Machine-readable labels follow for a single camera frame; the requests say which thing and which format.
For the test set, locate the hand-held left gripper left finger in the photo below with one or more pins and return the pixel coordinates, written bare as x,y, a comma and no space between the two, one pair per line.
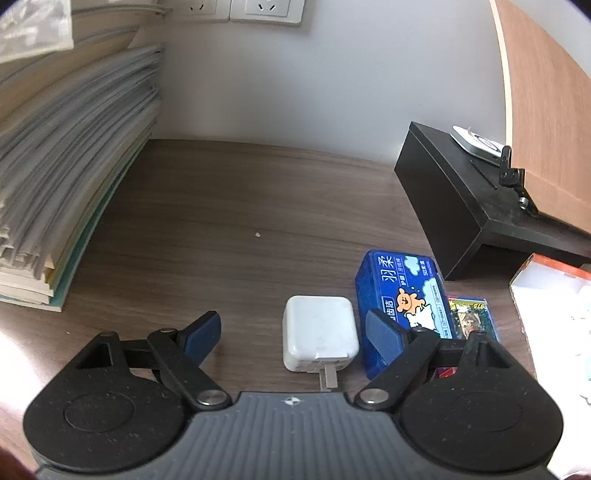
203,337

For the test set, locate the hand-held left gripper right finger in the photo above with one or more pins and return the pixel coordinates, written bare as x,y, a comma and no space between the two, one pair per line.
383,339

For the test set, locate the white charger adapter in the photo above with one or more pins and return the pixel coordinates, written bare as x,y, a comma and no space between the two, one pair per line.
318,330

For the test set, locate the white tray with orange rim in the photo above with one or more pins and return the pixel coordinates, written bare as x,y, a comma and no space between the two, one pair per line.
549,304

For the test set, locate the blue tissue pack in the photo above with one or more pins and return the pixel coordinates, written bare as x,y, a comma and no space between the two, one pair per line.
406,286

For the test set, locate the colourful card box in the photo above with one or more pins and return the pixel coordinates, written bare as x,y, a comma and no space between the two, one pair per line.
471,316

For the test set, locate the black desk riser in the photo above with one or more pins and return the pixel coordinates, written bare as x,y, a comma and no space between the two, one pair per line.
448,203

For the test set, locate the small white tin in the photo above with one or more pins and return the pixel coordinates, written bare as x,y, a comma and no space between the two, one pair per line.
478,143

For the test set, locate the stack of books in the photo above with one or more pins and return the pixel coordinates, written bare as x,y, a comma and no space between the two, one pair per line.
64,152

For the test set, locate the wooden board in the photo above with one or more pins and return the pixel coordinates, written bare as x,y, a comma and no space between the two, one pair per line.
549,101

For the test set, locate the clear plastic sleeve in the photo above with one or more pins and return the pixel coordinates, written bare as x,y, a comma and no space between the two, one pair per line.
32,25

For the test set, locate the black metal hinge bracket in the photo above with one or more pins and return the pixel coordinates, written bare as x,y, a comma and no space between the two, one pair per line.
512,177

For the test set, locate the white wall socket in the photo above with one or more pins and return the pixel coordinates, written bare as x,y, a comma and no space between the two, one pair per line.
268,9
203,7

